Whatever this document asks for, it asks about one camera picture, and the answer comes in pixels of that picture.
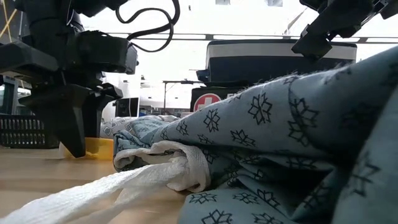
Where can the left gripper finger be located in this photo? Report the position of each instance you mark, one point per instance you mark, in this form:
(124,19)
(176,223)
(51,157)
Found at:
(96,115)
(65,115)

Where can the orange pill bottle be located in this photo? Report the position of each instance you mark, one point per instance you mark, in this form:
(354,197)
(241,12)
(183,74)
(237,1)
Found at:
(102,149)

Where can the pale grey patterned gown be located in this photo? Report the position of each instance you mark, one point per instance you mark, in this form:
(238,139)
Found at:
(130,126)

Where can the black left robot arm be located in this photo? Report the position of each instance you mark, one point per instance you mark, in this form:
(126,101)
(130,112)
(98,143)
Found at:
(53,21)

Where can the black plastic slotted basket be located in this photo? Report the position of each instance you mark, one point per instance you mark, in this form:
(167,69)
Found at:
(18,130)

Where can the black computer monitor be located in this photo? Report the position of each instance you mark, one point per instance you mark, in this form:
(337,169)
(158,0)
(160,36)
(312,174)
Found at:
(127,107)

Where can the grey ceiling panel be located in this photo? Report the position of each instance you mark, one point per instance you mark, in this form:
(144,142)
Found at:
(222,2)
(273,2)

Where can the black background desk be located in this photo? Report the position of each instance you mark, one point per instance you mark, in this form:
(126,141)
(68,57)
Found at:
(182,82)

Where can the black first aid case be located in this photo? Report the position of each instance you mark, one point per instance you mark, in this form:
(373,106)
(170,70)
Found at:
(248,65)

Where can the black first aid kit pouch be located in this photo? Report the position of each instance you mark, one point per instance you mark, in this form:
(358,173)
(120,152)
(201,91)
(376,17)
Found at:
(205,101)

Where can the teal patterned folded gown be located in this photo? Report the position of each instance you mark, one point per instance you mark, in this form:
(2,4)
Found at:
(264,140)

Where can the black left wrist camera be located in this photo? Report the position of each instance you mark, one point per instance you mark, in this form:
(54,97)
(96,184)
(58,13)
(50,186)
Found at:
(105,53)

